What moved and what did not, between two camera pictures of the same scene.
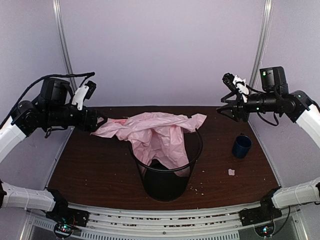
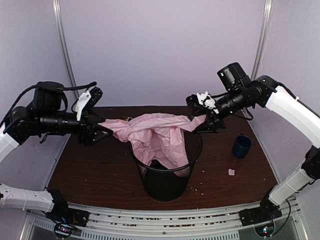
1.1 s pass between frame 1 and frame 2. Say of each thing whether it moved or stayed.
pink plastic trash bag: stayed
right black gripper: moved
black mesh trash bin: stayed
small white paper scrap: stayed
